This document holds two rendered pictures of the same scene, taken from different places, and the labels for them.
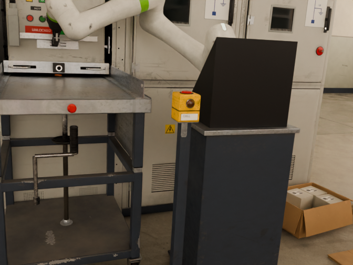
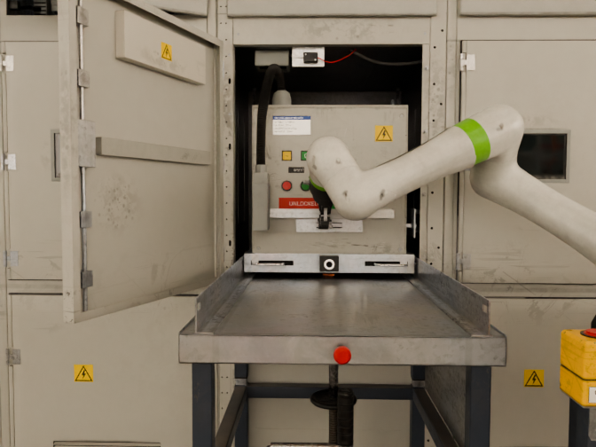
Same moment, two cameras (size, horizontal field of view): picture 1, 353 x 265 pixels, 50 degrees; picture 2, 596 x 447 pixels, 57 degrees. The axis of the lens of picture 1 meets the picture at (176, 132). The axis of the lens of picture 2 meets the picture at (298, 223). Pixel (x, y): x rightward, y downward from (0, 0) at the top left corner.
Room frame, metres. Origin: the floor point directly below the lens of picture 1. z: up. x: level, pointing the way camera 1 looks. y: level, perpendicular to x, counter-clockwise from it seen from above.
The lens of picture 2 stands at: (0.40, 0.08, 1.11)
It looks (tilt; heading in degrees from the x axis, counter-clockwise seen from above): 3 degrees down; 22
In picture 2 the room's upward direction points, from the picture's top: straight up
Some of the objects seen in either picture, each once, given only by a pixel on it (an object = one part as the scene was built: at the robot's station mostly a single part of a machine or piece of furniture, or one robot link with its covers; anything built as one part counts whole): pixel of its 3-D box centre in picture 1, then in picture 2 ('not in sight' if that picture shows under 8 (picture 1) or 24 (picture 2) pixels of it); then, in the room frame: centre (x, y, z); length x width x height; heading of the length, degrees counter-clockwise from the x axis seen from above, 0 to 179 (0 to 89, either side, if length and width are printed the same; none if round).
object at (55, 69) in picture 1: (59, 67); (329, 263); (2.04, 0.64, 0.90); 0.06 x 0.03 x 0.05; 111
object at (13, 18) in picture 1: (13, 27); (261, 201); (1.93, 0.82, 1.09); 0.08 x 0.05 x 0.17; 21
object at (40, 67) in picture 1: (58, 67); (328, 262); (2.08, 0.66, 0.89); 0.54 x 0.05 x 0.06; 111
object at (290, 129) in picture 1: (236, 122); not in sight; (1.64, -0.26, 0.74); 0.43 x 0.32 x 0.02; 109
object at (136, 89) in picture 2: not in sight; (153, 156); (1.61, 0.98, 1.21); 0.63 x 0.07 x 0.74; 0
